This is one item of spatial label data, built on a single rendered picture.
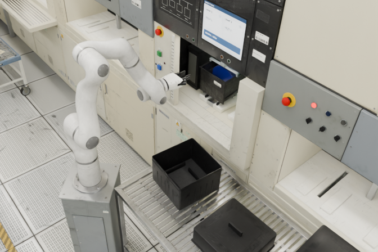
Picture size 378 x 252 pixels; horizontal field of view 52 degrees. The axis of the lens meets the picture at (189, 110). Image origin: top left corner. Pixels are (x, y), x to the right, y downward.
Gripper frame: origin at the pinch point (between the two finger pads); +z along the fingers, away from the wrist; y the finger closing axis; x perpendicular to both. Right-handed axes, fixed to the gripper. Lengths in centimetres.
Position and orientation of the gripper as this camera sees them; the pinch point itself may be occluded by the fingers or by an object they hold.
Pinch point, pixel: (185, 75)
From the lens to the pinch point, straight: 226.7
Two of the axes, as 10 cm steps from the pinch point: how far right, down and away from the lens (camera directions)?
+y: 6.5, 5.0, -5.8
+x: 0.4, -7.8, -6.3
